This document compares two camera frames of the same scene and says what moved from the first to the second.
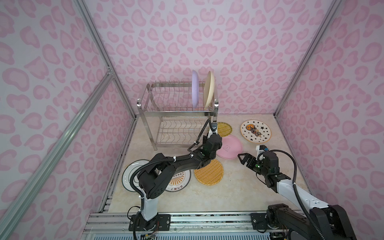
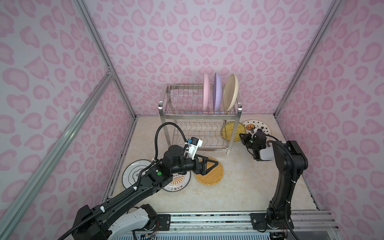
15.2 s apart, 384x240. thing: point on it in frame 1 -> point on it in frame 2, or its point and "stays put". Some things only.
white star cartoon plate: [255, 131] stays put
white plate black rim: [128, 170] stays put
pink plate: [231, 147] -> [206, 92]
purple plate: [195, 89] -> [217, 92]
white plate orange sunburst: [179, 181] stays put
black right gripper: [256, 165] -> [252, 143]
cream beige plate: [209, 89] -> [230, 92]
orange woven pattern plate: [211, 174] stays put
